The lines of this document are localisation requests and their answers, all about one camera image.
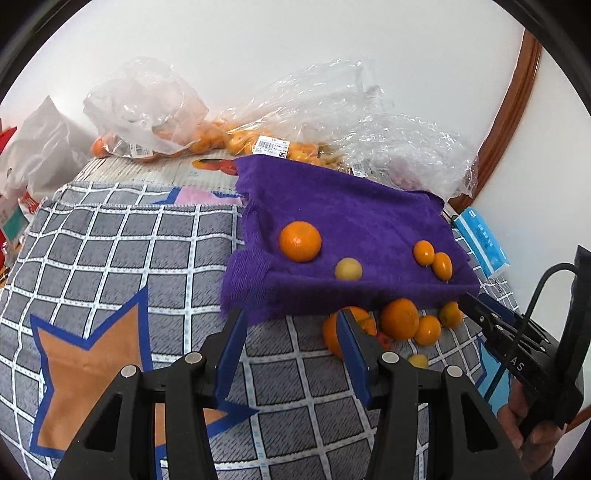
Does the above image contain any large orange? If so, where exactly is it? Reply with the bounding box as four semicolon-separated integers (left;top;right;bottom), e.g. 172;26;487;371
379;298;421;342
278;220;322;264
322;307;377;360

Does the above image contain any large clear plastic bag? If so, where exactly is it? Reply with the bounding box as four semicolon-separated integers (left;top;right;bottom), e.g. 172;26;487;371
210;58;386;171

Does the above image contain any crinkled clear plastic bag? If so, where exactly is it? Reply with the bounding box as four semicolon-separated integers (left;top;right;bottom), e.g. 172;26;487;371
339;113;478;199

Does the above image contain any heap of bagged mandarins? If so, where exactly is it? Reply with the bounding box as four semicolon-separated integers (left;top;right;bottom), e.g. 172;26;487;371
90;119;342;175

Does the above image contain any purple towel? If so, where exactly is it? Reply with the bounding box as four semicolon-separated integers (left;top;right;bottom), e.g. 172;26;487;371
219;154;483;324

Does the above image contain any blue white tissue pack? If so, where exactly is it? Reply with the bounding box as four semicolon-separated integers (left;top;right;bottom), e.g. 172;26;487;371
451;207;511;279

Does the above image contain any whitish plastic bag with label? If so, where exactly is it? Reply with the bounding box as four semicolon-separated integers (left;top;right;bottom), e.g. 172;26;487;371
83;56;211;162

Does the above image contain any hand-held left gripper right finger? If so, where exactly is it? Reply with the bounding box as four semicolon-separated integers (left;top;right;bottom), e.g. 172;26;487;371
335;308;529;480

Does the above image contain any printed cardboard box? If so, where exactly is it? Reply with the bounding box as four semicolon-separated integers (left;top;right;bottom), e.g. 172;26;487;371
76;154;245;195

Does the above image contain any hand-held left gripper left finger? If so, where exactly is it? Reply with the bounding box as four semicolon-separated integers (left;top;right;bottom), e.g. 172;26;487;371
53;307;250;480

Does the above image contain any teal white carton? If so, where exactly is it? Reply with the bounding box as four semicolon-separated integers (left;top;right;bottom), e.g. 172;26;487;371
0;194;31;245

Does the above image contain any brown wooden door frame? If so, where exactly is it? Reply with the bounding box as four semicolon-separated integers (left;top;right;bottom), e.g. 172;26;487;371
445;30;543;217

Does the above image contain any small mandarin orange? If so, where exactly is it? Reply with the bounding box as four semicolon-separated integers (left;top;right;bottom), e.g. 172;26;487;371
414;315;441;346
412;240;435;266
432;252;453;281
438;301;464;329

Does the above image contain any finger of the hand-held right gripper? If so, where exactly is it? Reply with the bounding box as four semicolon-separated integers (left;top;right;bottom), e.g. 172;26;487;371
478;294;527;328
461;292;514;344

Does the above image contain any grey checkered star blanket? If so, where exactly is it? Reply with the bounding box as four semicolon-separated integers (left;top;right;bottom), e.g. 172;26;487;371
0;182;532;480

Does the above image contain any person's right hand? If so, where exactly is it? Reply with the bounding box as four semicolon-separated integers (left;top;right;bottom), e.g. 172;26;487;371
496;381;566;475

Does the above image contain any white plastic bag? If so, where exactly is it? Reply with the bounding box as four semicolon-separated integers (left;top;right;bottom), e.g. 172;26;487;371
0;95;95;204

